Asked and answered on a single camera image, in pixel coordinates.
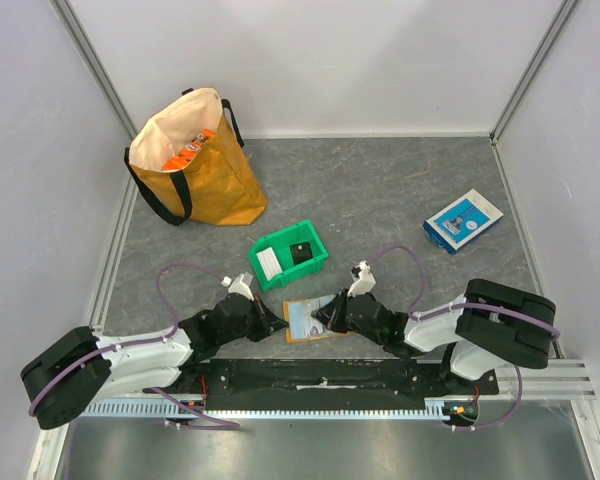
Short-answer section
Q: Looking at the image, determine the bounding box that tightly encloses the orange leather card holder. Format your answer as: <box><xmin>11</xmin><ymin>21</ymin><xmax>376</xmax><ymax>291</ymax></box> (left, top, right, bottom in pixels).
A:
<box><xmin>283</xmin><ymin>295</ymin><xmax>346</xmax><ymax>343</ymax></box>

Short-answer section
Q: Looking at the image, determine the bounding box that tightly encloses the green plastic bin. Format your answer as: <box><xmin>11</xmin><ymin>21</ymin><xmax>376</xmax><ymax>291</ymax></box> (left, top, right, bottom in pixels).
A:
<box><xmin>248</xmin><ymin>220</ymin><xmax>329</xmax><ymax>292</ymax></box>

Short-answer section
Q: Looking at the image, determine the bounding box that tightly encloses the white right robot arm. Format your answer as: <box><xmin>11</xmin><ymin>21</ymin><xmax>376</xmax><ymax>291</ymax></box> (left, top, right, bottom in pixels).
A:
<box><xmin>311</xmin><ymin>279</ymin><xmax>560</xmax><ymax>394</ymax></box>

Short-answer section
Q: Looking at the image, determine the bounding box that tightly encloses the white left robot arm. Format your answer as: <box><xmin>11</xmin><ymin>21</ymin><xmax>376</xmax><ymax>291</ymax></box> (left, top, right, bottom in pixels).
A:
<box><xmin>20</xmin><ymin>293</ymin><xmax>286</xmax><ymax>430</ymax></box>

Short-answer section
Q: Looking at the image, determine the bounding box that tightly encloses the white card stack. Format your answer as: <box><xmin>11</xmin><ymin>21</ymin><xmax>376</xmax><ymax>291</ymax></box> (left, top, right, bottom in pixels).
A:
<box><xmin>256</xmin><ymin>247</ymin><xmax>283</xmax><ymax>281</ymax></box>

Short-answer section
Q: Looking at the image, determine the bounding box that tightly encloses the small black device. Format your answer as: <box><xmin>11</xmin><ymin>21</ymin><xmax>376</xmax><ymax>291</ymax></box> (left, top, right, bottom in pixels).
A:
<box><xmin>290</xmin><ymin>242</ymin><xmax>314</xmax><ymax>265</ymax></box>

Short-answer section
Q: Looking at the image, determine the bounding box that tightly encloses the blue white box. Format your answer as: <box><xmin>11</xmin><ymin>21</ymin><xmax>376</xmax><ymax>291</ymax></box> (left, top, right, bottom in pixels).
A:
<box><xmin>423</xmin><ymin>189</ymin><xmax>504</xmax><ymax>254</ymax></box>

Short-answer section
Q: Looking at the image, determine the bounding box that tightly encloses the orange snack packet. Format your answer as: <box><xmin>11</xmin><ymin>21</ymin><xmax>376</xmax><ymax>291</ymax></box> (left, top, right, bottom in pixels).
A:
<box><xmin>162</xmin><ymin>129</ymin><xmax>215</xmax><ymax>171</ymax></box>

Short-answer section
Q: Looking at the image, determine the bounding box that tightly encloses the brown tote bag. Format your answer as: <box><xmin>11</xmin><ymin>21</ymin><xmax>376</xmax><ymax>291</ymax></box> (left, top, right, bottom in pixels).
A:
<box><xmin>124</xmin><ymin>87</ymin><xmax>268</xmax><ymax>226</ymax></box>

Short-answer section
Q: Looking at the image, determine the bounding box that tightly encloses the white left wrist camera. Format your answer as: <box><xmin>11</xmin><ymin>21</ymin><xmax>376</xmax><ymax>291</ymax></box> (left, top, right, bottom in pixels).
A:
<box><xmin>221</xmin><ymin>272</ymin><xmax>255</xmax><ymax>301</ymax></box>

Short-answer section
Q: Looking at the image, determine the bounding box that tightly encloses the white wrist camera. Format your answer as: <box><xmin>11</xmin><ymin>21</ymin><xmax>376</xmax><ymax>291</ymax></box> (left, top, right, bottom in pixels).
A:
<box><xmin>221</xmin><ymin>272</ymin><xmax>255</xmax><ymax>301</ymax></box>
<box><xmin>347</xmin><ymin>260</ymin><xmax>376</xmax><ymax>298</ymax></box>

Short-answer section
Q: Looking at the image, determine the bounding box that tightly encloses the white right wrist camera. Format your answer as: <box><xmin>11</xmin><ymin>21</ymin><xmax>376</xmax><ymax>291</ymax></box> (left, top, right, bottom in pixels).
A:
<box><xmin>347</xmin><ymin>260</ymin><xmax>376</xmax><ymax>298</ymax></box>

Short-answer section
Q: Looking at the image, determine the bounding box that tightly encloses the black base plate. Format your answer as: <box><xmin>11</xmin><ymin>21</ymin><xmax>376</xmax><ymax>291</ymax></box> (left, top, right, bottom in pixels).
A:
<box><xmin>172</xmin><ymin>359</ymin><xmax>499</xmax><ymax>398</ymax></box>

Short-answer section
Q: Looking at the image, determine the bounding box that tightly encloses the white slotted cable duct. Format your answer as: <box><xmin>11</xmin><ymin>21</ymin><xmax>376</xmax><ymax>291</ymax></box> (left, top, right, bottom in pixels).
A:
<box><xmin>81</xmin><ymin>397</ymin><xmax>477</xmax><ymax>421</ymax></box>

